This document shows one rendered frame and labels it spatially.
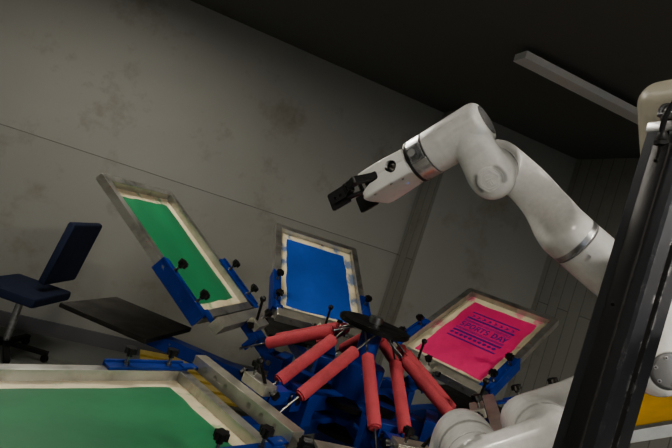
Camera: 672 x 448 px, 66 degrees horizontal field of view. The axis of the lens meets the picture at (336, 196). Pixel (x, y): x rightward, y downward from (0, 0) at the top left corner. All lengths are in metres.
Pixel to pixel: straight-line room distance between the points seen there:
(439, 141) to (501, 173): 0.11
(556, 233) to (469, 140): 0.20
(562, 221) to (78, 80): 4.50
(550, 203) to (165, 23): 4.44
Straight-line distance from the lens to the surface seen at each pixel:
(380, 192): 0.87
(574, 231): 0.86
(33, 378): 1.82
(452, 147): 0.83
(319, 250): 3.41
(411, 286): 5.14
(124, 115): 4.91
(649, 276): 0.67
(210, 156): 4.89
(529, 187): 0.93
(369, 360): 2.08
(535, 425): 0.81
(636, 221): 0.70
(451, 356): 2.96
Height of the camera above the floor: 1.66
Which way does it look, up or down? 3 degrees up
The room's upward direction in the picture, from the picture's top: 18 degrees clockwise
